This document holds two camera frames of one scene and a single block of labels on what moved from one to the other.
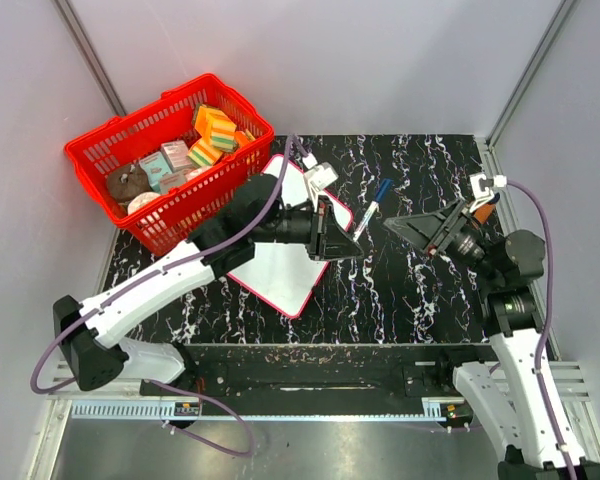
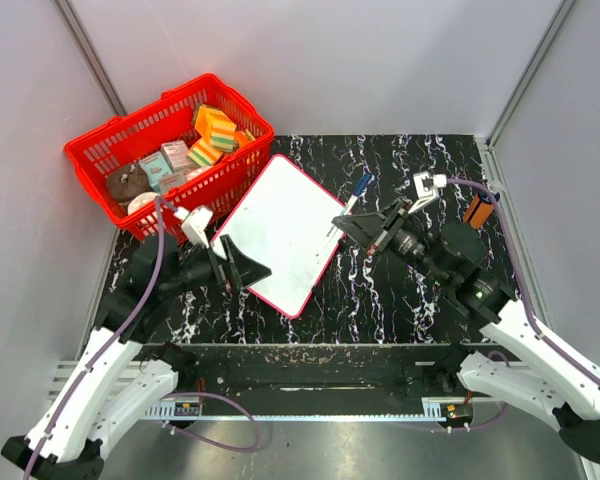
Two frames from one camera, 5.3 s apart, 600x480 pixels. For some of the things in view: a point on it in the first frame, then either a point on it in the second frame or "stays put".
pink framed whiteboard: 284,272 stays put
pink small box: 177,154 stays put
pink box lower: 168,181 stays put
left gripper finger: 337,245 → 250,272
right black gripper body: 471,247 → 412,242
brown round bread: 126,180 stays put
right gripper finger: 425,228 → 365,223
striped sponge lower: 204,154 stays put
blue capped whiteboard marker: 378,197 → 355,195
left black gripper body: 304,227 → 198,270
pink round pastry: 139,199 stays put
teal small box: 154,166 stays put
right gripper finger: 418,229 → 368,235
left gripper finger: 335,235 → 238,260
